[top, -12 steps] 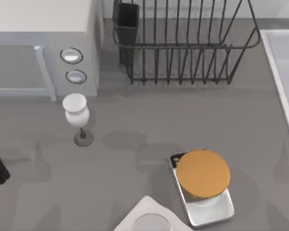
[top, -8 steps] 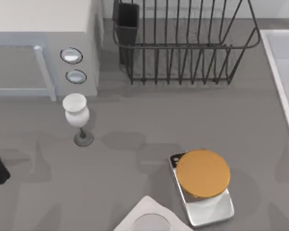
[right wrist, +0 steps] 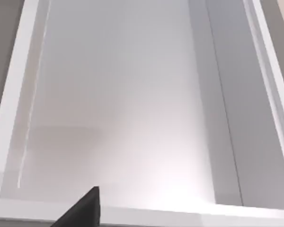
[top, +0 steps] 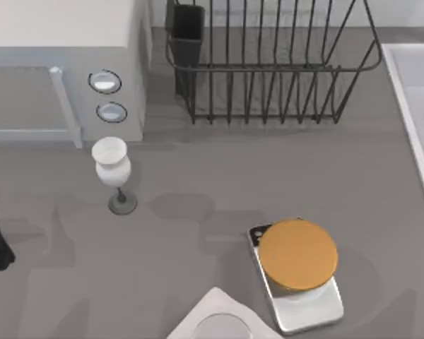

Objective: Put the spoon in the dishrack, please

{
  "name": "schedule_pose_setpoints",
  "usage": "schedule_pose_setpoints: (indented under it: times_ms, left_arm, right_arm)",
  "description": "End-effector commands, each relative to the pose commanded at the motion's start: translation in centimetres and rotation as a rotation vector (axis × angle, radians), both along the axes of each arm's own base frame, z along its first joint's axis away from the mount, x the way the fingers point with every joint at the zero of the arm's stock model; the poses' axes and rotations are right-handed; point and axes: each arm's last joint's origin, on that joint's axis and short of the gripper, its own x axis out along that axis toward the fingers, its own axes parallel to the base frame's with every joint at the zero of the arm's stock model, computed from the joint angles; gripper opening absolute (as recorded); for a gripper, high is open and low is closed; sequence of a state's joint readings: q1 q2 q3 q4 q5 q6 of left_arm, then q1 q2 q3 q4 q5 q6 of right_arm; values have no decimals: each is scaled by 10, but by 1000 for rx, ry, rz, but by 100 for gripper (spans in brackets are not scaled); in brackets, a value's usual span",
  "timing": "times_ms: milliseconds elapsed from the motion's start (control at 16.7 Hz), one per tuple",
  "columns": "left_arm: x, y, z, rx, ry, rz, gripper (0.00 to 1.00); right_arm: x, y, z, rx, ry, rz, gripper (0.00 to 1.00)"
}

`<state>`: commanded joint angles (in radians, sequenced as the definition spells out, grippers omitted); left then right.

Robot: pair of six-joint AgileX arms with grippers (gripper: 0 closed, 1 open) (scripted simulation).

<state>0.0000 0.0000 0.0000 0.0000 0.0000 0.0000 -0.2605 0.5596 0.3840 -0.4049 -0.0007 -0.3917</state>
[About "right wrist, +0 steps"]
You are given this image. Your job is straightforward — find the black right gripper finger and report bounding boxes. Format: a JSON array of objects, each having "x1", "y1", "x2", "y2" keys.
[{"x1": 52, "y1": 186, "x2": 101, "y2": 227}]

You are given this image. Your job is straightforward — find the white sink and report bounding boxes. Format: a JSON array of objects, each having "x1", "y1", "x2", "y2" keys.
[{"x1": 0, "y1": 0, "x2": 284, "y2": 227}]

